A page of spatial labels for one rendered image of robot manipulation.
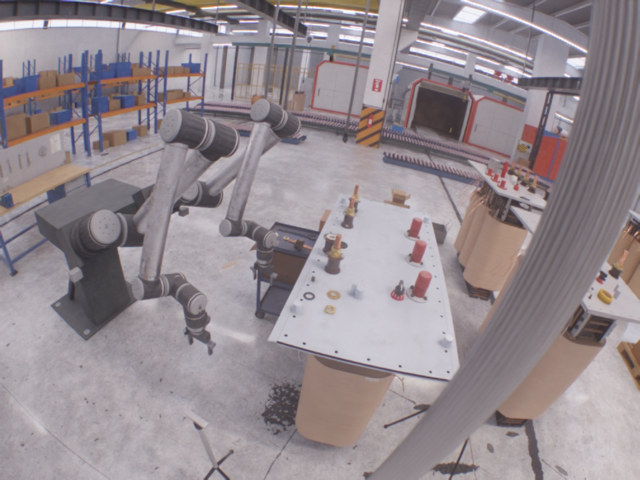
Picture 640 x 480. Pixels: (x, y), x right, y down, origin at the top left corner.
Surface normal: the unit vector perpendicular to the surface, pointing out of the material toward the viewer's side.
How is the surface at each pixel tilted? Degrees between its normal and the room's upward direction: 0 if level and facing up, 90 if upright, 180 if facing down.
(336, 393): 90
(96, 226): 58
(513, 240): 90
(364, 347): 0
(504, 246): 90
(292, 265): 90
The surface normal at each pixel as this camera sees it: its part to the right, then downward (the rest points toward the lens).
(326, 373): -0.36, 0.42
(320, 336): 0.15, -0.86
